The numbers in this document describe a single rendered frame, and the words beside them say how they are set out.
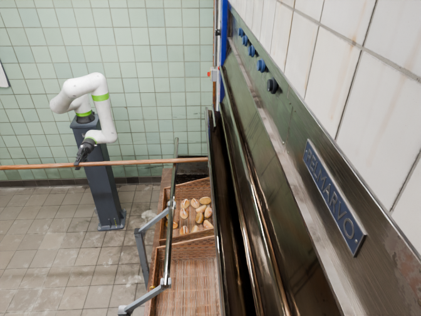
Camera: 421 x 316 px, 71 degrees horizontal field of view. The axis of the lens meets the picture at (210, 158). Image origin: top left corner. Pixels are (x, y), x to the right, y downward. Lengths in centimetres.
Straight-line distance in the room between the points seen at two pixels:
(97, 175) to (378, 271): 258
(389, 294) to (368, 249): 6
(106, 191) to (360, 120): 268
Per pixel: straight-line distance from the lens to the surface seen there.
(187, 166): 261
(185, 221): 239
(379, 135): 40
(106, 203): 305
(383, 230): 40
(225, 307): 103
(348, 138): 46
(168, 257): 146
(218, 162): 159
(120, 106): 321
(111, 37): 299
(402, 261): 38
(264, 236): 81
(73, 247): 324
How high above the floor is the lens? 234
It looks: 35 degrees down
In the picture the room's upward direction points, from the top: straight up
